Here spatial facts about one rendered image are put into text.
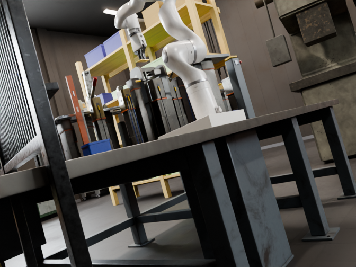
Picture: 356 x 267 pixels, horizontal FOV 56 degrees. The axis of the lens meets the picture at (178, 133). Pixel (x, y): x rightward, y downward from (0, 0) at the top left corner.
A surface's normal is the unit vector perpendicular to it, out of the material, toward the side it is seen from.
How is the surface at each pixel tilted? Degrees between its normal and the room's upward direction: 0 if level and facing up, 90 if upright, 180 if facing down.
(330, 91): 90
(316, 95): 90
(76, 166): 90
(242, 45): 90
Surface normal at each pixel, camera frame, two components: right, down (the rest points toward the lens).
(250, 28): -0.62, 0.14
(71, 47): 0.74, -0.24
